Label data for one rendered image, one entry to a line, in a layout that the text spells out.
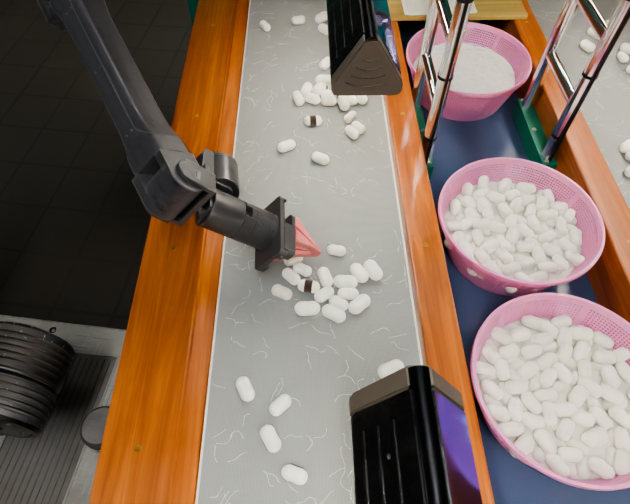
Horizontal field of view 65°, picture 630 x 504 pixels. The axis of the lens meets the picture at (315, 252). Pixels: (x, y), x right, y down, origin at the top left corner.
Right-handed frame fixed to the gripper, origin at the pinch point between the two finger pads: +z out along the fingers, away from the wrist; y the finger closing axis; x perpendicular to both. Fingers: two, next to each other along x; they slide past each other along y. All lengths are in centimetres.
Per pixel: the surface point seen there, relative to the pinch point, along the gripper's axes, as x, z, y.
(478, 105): -20, 30, 37
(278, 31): 7, -2, 65
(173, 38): 102, 3, 181
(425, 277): -11.1, 12.3, -5.8
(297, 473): 1.6, -3.2, -32.5
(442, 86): -23.5, 9.2, 23.8
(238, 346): 8.6, -8.1, -14.8
